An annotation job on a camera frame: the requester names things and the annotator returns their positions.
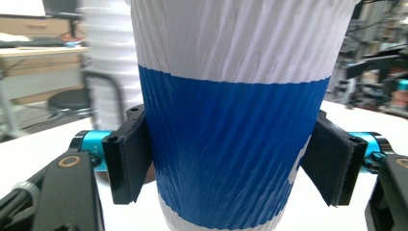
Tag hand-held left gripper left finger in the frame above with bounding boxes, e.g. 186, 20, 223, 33
70, 104, 154, 205

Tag white table mat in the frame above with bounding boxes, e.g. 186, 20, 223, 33
0, 100, 408, 231

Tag blue banded paper cup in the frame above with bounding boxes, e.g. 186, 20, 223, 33
125, 0, 363, 231

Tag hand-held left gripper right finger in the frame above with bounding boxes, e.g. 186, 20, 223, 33
300, 110, 393, 207

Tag white metal stand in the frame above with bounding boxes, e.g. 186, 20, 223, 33
0, 75, 29, 141

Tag light wooden desk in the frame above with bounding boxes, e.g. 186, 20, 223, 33
0, 45, 91, 105

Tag black round stool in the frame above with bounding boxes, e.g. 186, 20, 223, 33
46, 88, 96, 118

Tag stack of white paper cups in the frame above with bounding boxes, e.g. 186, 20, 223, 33
80, 0, 144, 131

